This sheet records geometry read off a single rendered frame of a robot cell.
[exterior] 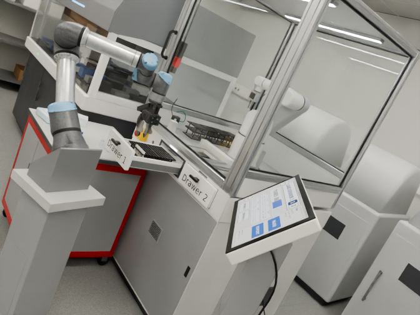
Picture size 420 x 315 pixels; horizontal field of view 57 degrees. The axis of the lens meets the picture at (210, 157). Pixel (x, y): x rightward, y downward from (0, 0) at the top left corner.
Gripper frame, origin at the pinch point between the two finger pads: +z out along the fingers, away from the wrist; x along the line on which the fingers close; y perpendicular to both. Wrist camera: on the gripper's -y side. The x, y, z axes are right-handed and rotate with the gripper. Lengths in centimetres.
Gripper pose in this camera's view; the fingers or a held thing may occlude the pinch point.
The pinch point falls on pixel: (140, 134)
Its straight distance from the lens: 212.3
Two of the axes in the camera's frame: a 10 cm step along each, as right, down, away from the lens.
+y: 5.5, 4.5, -7.1
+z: -3.9, 8.8, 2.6
